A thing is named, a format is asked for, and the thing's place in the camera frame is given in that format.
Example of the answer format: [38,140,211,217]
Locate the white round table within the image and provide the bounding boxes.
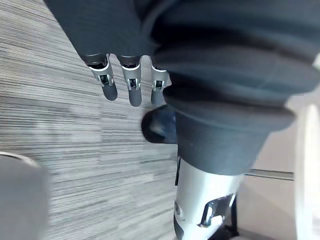
[294,103,320,240]

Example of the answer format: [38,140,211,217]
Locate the metal floor strip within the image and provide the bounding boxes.
[248,168,295,181]

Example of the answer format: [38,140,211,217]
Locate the grey trash can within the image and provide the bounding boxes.
[0,150,52,240]

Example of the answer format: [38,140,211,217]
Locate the robot dark foot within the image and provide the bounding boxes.
[140,104,178,145]

